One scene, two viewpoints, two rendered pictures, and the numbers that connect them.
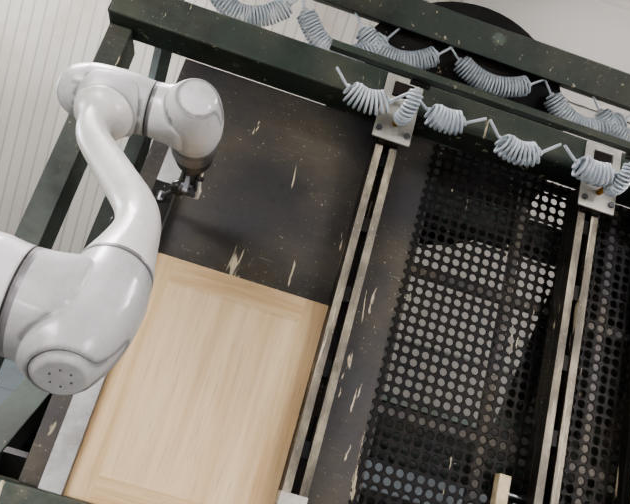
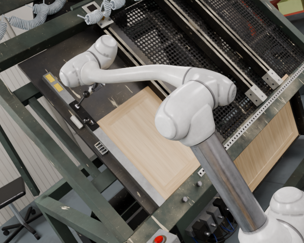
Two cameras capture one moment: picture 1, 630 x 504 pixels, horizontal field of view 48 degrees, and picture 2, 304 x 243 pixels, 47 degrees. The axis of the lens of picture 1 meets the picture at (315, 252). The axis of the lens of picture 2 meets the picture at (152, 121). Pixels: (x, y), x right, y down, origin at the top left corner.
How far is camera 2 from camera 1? 102 cm
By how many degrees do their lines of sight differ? 29
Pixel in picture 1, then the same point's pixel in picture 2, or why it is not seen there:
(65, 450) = (151, 191)
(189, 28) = (14, 50)
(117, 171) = (139, 69)
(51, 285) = (209, 79)
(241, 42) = (34, 38)
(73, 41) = not seen: outside the picture
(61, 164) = (39, 131)
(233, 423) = not seen: hidden behind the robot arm
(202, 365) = (145, 134)
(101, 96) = (89, 66)
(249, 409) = not seen: hidden behind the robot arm
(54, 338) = (228, 85)
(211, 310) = (128, 119)
